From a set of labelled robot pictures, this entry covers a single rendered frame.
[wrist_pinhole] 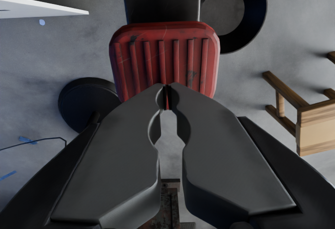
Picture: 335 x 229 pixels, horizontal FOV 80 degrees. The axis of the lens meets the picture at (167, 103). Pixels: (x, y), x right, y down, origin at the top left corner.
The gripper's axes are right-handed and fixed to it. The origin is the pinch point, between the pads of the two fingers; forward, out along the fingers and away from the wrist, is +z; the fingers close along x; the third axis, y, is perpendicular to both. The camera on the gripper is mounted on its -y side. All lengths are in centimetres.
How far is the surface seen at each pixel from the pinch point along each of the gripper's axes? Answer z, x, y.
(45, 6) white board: 47, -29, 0
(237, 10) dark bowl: 78, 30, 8
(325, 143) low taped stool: 45, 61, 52
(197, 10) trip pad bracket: 7.2, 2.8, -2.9
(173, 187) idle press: 75, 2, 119
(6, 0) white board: 33.2, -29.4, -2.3
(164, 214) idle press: 57, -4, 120
